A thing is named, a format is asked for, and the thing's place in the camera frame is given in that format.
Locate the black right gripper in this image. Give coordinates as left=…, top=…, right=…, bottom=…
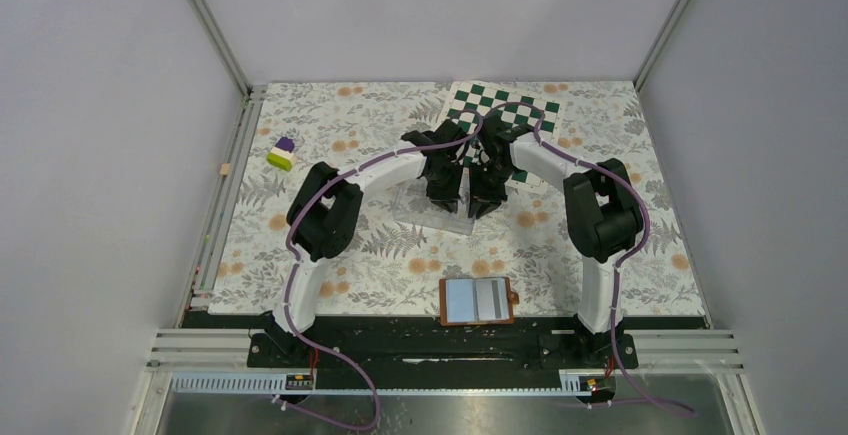
left=467, top=160, right=516, bottom=219

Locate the clear plastic card box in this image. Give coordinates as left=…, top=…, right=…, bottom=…
left=391, top=177, right=475, bottom=236

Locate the silver VIP credit card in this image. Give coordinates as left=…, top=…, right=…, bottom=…
left=475, top=278, right=509, bottom=322

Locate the brown leather card holder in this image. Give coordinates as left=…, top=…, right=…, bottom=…
left=439, top=277, right=519, bottom=327

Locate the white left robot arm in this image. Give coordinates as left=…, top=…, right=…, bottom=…
left=271, top=120, right=482, bottom=366

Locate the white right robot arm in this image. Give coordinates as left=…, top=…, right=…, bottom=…
left=468, top=107, right=648, bottom=367

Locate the floral patterned table mat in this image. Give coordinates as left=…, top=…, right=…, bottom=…
left=210, top=81, right=706, bottom=316

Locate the green white checkerboard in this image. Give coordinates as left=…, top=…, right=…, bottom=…
left=433, top=80, right=563, bottom=196

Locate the purple white green block stack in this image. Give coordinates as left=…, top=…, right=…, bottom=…
left=266, top=137, right=295, bottom=171

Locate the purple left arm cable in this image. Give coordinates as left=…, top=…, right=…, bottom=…
left=283, top=113, right=492, bottom=432

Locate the white slotted cable duct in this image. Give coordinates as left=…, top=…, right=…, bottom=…
left=170, top=367, right=615, bottom=397

